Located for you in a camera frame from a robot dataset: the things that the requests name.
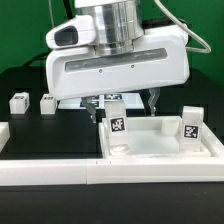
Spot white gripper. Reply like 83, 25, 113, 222
46, 15, 189, 122

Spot white square table top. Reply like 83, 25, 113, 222
99, 116, 224, 159

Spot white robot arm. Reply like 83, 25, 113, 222
46, 0, 189, 115

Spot white marker sheet with tags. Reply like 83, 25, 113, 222
58, 93, 144, 110

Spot white U-shaped obstacle fence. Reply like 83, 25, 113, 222
0, 119, 224, 186

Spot black cable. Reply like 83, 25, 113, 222
23, 0, 76, 68

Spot white thin cable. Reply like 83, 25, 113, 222
47, 0, 56, 29

